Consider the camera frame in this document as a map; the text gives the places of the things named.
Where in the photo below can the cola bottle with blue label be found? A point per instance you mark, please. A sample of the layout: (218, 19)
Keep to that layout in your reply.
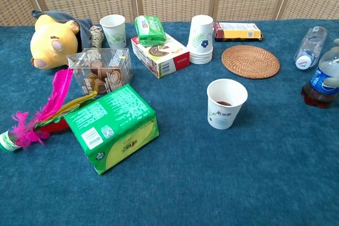
(319, 91)

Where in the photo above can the green cardboard box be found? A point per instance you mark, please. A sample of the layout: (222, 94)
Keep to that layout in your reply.
(114, 128)

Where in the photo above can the green wet wipes pack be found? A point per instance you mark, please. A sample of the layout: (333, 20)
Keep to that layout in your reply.
(149, 30)

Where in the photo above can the round woven rattan coaster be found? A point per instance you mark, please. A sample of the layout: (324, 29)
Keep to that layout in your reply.
(250, 62)

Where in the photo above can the orange and brown biscuit pack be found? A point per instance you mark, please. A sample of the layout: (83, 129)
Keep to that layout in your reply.
(237, 32)

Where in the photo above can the clear plastic box of cookies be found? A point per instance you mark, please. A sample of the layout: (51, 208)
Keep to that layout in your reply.
(102, 72)

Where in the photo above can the white paper cup with drink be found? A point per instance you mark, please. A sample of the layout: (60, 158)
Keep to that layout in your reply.
(225, 116)

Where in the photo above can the blue table cloth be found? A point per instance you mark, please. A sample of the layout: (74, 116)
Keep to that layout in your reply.
(212, 178)

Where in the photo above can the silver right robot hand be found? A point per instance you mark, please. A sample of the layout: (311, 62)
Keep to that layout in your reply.
(332, 81)

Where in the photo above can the dark grey cloth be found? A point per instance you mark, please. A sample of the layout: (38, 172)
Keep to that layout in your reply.
(84, 31)

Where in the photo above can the stack of white paper cups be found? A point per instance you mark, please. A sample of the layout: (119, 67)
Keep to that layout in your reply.
(200, 40)

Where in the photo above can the clear plastic water bottle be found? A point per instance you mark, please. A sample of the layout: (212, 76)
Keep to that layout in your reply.
(311, 48)

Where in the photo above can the paper cup with flower print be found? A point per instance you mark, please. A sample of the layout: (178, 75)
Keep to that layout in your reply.
(114, 34)

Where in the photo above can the yellow plush toy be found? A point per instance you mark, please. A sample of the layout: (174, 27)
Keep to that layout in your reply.
(53, 44)

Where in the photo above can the pink feather shuttlecock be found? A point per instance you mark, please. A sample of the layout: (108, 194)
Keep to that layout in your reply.
(57, 96)

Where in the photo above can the white chocolate cookie box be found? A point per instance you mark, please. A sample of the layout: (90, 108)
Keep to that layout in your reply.
(164, 59)

